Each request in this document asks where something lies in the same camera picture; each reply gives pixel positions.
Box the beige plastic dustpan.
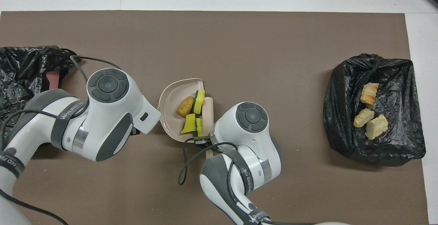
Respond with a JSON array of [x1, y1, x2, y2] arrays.
[[159, 78, 206, 144]]

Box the black bag lined pink bin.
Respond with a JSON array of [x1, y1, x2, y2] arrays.
[[0, 46, 82, 140]]

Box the striped croissant piece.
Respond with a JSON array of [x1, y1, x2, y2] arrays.
[[360, 83, 379, 107], [353, 108, 375, 128]]

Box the brown paper table mat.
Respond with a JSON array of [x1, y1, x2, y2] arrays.
[[0, 11, 429, 225]]

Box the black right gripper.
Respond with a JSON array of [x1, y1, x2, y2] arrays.
[[193, 134, 215, 149]]

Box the pale bread chunk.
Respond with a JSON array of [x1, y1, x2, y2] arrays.
[[365, 114, 389, 140]]

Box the beige hand brush black bristles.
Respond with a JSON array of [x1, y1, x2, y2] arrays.
[[202, 97, 215, 159]]

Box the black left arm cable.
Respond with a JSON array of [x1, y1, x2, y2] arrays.
[[0, 55, 122, 225]]

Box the brown round bun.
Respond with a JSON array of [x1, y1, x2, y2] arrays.
[[176, 96, 195, 117]]

